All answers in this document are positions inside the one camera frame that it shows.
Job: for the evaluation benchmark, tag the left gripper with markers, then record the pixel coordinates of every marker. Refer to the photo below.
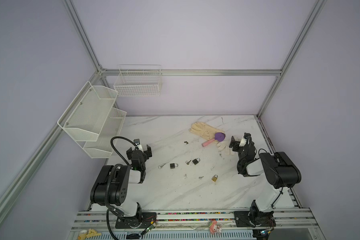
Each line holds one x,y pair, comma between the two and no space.
139,153

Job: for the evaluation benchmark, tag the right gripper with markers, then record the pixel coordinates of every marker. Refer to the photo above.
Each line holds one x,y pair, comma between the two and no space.
238,144

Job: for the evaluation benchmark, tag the brass padlock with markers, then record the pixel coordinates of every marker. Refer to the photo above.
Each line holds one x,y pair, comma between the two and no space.
214,178

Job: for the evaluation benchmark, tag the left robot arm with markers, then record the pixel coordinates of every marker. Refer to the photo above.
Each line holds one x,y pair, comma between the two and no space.
111,186

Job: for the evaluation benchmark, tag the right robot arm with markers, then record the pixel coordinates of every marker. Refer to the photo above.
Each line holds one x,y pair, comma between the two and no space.
280,172

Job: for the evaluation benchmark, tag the white knit glove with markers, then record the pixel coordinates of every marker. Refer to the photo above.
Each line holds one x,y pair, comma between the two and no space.
224,147

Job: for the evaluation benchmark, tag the left black padlock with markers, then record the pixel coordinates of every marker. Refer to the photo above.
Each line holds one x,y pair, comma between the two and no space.
174,166

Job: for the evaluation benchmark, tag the black padlock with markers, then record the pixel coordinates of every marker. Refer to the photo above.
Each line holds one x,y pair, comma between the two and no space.
174,166
196,161

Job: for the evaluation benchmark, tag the cream leather glove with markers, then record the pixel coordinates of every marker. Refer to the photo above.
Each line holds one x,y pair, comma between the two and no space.
204,130

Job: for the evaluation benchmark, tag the right black padlock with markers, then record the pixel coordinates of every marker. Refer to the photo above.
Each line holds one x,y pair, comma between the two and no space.
196,161

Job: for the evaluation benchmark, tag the white mesh two-tier shelf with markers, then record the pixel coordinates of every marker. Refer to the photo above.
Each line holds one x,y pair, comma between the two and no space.
92,119

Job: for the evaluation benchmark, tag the pink toy figure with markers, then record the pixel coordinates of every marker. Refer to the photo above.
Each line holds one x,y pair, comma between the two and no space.
214,227

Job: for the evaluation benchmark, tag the yellow toy figure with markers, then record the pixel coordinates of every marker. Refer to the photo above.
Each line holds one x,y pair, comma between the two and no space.
85,234

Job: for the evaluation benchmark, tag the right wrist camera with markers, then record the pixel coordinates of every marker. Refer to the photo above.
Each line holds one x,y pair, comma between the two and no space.
244,141

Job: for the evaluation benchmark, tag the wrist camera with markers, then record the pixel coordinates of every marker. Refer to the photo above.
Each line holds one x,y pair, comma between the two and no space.
244,141
138,145

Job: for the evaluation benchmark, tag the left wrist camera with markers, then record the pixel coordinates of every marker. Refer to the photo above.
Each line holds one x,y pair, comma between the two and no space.
138,145

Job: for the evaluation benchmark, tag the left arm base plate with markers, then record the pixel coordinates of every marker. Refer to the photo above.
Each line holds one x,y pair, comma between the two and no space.
140,221

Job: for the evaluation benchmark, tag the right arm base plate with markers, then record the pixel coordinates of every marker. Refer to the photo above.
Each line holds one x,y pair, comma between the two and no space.
254,220

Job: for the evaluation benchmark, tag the white wire basket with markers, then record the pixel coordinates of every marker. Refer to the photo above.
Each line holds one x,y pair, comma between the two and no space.
139,81

